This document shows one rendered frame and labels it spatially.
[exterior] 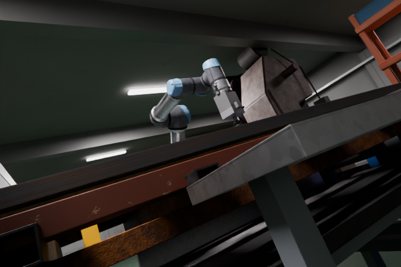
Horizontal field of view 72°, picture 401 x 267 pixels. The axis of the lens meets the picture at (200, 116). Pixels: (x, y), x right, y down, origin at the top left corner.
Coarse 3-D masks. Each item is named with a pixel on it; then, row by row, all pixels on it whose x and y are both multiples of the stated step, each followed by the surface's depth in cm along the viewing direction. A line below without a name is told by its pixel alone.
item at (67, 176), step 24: (360, 96) 86; (264, 120) 66; (288, 120) 69; (168, 144) 53; (192, 144) 55; (216, 144) 58; (96, 168) 46; (120, 168) 48; (144, 168) 51; (0, 192) 40; (24, 192) 41; (48, 192) 42
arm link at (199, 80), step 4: (196, 80) 121; (200, 80) 122; (196, 84) 121; (200, 84) 122; (204, 84) 122; (196, 88) 121; (200, 88) 122; (204, 88) 123; (208, 88) 123; (196, 92) 123; (200, 92) 124; (204, 92) 126; (208, 92) 128; (200, 96) 129; (204, 96) 130
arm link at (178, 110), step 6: (174, 108) 155; (180, 108) 156; (186, 108) 158; (168, 114) 151; (174, 114) 153; (180, 114) 155; (186, 114) 156; (174, 120) 154; (180, 120) 155; (186, 120) 158; (168, 126) 155; (174, 126) 156; (180, 126) 156; (186, 126) 159; (174, 132) 158; (180, 132) 158; (174, 138) 159; (180, 138) 159
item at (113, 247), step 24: (360, 144) 98; (312, 168) 84; (240, 192) 71; (168, 216) 61; (192, 216) 63; (216, 216) 65; (120, 240) 56; (144, 240) 57; (48, 264) 49; (72, 264) 51; (96, 264) 52
